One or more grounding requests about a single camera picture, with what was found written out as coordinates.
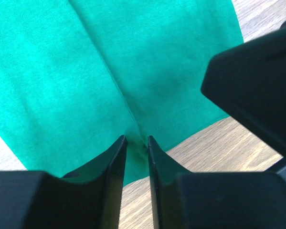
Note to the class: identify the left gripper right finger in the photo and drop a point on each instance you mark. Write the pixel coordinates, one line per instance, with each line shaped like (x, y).
(182, 199)

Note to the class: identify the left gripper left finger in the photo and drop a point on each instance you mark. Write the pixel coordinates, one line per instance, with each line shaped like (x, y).
(88, 197)

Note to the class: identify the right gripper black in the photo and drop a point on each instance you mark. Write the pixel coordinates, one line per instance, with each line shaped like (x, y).
(249, 83)

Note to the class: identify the green polo shirt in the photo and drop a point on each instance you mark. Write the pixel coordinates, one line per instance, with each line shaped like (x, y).
(77, 74)

